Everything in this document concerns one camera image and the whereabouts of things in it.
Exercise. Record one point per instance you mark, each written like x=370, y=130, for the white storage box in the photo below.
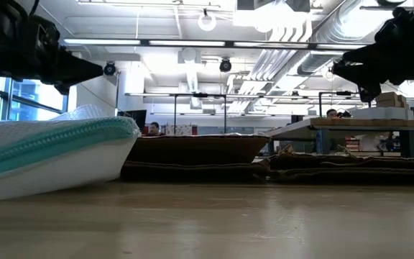
x=383, y=113

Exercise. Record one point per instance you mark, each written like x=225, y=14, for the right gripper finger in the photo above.
x=354, y=66

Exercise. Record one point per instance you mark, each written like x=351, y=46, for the long black light rail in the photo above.
x=228, y=44

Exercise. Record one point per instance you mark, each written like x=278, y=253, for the brown cardboard box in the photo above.
x=192, y=154

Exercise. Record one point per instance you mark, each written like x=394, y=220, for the black round camera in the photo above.
x=225, y=65
x=110, y=68

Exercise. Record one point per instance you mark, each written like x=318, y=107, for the small brown carton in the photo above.
x=390, y=99

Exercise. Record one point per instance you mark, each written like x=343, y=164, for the clear teal-edged zip pouch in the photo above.
x=49, y=162

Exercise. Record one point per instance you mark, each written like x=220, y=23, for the clear bubble wrap sheet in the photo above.
x=81, y=111

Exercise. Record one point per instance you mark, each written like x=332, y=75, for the person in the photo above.
x=154, y=128
x=332, y=113

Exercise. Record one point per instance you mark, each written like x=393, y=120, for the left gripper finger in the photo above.
x=81, y=68

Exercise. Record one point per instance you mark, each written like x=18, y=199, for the black monitor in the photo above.
x=137, y=117

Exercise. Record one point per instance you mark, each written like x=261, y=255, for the wooden workbench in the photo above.
x=365, y=124

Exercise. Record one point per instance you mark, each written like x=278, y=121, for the black metal gantry frame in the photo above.
x=200, y=95

